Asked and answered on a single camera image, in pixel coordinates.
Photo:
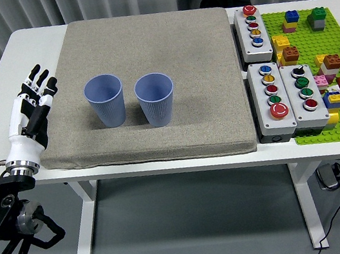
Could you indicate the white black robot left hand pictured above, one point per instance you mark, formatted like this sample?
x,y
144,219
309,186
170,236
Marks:
x,y
21,147

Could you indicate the blue ribbed plastic cup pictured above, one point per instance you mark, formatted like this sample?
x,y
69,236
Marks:
x,y
158,112
108,111

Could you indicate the white table leg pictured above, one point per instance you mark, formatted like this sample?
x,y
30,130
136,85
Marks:
x,y
308,201
86,219

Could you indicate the grey-brown cushion mat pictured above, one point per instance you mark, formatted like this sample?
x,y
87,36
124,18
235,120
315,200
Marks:
x,y
158,37

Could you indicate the grey five-button control box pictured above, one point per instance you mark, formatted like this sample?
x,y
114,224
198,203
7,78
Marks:
x,y
250,51
267,123

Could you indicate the orange toy block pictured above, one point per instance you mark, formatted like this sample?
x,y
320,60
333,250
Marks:
x,y
290,54
332,61

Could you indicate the grey four-button control box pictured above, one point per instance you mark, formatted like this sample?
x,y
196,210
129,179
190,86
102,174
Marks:
x,y
318,116

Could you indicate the blue yellow pink block stack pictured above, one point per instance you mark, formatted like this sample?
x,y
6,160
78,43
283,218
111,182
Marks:
x,y
291,17

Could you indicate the green studded baseplate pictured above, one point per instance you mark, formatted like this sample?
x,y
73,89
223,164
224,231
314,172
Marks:
x,y
306,42

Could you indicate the pink toy block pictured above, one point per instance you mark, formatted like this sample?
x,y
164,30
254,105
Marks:
x,y
320,80

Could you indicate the grey power adapter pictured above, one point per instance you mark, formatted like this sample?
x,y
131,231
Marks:
x,y
328,177

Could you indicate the small yellow toy block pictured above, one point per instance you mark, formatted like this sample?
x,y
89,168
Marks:
x,y
319,60

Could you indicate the green grey block stack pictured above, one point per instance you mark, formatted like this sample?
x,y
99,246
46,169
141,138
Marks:
x,y
319,14

